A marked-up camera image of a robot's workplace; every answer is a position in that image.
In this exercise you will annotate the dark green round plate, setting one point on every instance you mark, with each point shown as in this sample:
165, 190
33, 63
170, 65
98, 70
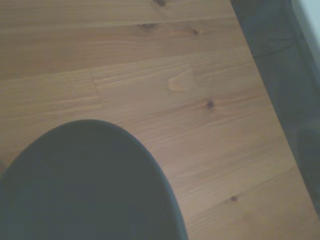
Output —
87, 187

